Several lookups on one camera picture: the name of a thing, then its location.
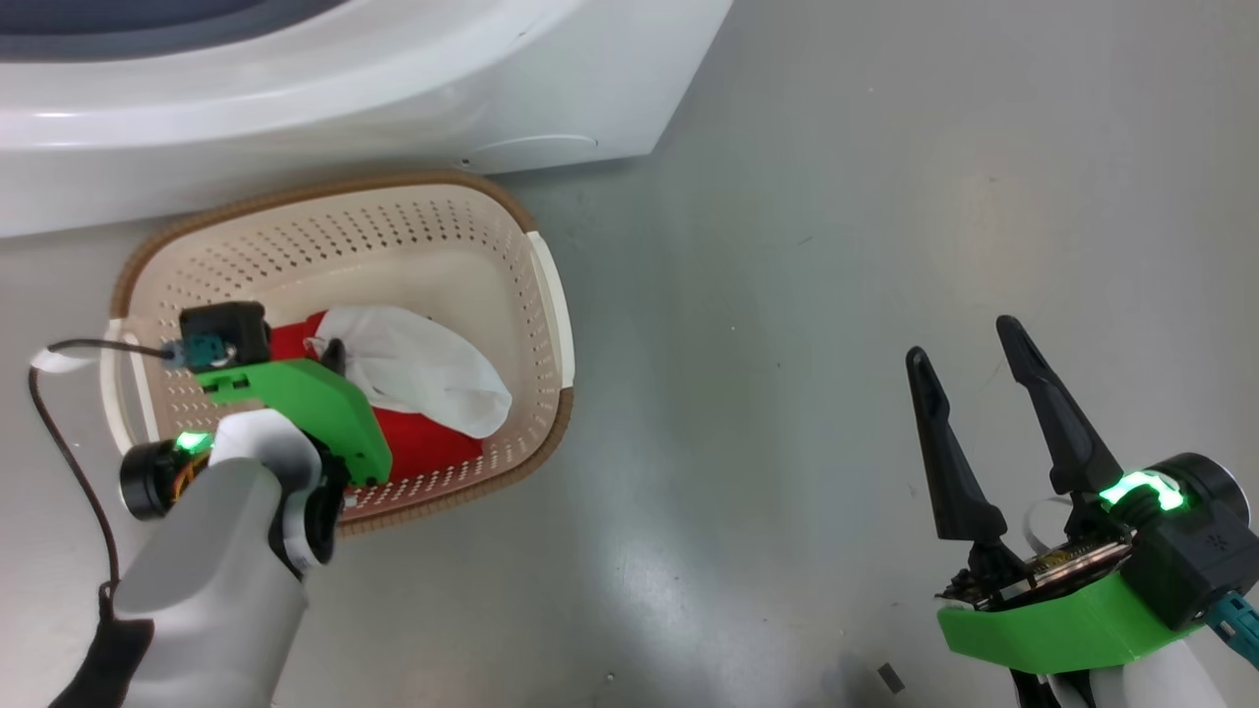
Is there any red garment with white trim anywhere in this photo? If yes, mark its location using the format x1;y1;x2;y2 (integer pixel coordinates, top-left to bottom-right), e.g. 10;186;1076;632
268;312;486;484

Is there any cream perforated laundry basket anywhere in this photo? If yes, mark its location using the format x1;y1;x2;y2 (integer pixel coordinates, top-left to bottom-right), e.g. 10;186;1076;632
101;170;576;538

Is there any white printed cable tag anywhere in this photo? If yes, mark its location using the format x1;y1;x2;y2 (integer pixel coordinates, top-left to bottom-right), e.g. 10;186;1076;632
29;345;101;376

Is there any teal left cable connector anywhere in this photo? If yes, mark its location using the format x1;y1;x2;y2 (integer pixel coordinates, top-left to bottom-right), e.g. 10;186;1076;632
160;333;235;372

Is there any white washing machine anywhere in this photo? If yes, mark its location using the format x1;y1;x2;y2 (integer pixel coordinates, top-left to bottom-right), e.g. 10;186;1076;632
0;0;735;239

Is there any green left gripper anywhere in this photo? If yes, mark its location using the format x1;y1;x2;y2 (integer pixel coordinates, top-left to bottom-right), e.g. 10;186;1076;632
194;338;393;489

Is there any grey rubber door gasket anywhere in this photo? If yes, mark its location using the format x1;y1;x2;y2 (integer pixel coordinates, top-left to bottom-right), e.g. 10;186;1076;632
0;0;347;63

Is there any teal cable connector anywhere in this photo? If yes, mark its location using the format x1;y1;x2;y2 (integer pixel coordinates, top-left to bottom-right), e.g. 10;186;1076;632
160;333;235;372
1204;588;1259;667

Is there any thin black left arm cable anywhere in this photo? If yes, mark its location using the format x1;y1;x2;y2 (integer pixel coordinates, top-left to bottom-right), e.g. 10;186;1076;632
28;338;184;622

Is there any teal right cable connector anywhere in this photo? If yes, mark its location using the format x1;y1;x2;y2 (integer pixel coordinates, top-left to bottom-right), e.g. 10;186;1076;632
1204;588;1259;667

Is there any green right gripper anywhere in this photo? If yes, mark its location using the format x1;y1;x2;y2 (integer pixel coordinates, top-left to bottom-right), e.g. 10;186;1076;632
906;314;1208;676

